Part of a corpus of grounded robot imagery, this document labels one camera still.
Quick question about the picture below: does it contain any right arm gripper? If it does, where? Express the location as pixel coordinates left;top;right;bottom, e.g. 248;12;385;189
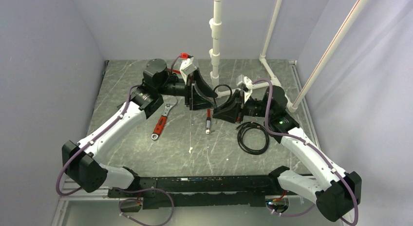
213;90;272;124

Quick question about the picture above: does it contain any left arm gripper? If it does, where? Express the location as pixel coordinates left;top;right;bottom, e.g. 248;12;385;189
158;68;218;111

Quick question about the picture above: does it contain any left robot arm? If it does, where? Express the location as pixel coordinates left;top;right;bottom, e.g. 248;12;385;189
59;56;218;197

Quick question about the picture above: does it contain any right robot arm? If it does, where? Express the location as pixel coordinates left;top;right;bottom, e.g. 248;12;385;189
201;75;362;226

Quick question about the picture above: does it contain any white diagonal pole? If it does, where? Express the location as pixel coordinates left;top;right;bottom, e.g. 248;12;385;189
291;0;369;112

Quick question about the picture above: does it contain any coiled black cable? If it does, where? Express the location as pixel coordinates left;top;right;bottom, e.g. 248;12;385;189
213;84;270;155

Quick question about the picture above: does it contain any red cable lock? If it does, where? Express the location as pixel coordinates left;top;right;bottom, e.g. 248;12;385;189
169;69;211;134

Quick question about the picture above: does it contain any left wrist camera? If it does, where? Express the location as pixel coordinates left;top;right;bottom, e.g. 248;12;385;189
179;57;199;84

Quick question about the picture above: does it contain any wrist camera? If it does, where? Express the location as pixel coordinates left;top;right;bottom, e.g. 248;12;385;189
179;57;199;84
236;75;253;103

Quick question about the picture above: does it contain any red handled adjustable wrench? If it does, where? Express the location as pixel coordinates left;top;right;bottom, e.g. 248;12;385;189
151;96;178;141

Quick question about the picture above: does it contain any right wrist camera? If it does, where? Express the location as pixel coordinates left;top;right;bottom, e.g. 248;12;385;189
236;75;253;103

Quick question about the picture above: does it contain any white PVC pipe frame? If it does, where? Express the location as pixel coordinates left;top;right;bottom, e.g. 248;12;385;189
208;0;299;113

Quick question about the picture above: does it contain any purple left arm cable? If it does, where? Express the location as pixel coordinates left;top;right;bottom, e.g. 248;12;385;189
56;54;186;197

